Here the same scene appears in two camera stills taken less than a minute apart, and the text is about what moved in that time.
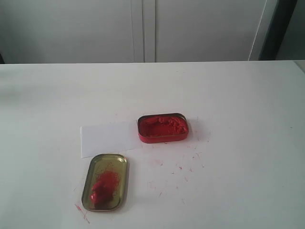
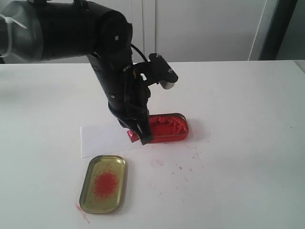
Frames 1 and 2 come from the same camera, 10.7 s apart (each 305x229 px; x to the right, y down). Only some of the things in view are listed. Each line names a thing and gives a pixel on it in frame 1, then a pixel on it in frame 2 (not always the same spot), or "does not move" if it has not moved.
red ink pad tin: (162, 128) does not move
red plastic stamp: (103, 190) -> (132, 135)
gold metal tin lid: (105, 187) does not move
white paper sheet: (105, 139) does not move
